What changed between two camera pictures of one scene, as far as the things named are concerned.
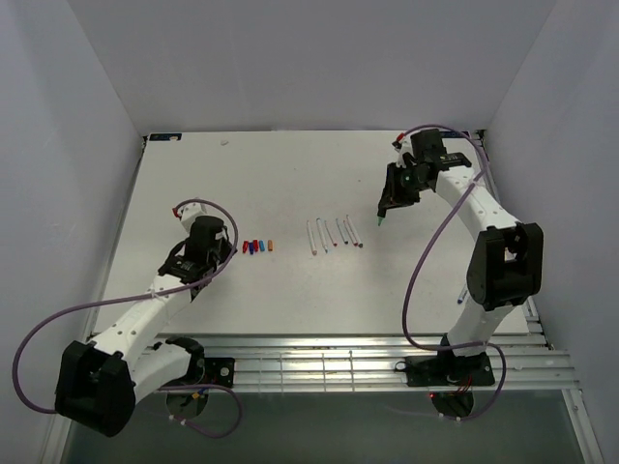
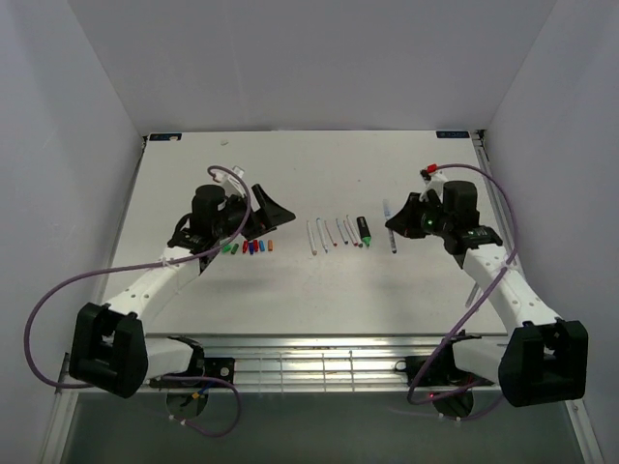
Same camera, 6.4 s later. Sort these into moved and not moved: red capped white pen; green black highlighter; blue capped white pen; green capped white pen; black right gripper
Moved: black right gripper; green black highlighter
Not moved: red capped white pen; green capped white pen; blue capped white pen
